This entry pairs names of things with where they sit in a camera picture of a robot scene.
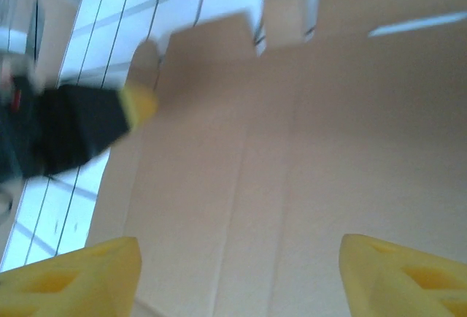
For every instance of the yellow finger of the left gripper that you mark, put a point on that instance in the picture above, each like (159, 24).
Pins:
(140, 104)

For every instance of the brown cardboard paper box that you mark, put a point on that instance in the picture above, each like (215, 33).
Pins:
(292, 149)

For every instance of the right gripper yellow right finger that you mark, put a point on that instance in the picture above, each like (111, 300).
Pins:
(401, 284)

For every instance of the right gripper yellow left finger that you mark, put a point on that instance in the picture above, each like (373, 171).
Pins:
(73, 280)

